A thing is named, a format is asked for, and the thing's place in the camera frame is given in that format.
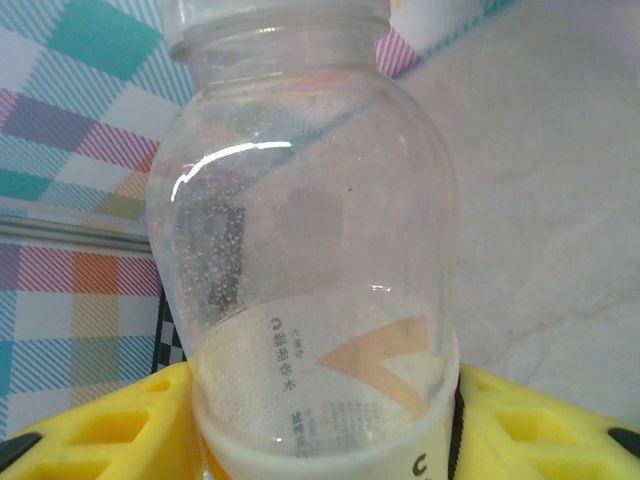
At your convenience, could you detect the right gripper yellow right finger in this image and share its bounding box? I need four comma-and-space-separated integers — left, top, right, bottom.
449, 363, 640, 480

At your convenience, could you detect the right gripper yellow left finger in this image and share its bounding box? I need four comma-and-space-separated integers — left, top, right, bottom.
0, 362, 206, 480

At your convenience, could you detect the white orange label clear bottle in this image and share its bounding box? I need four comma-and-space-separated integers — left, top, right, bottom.
144, 0, 461, 480

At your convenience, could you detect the black grey chessboard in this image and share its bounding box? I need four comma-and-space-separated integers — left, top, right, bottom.
152, 294, 187, 375

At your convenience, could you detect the aluminium frame post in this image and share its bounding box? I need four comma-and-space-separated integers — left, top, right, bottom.
0, 209, 152, 254

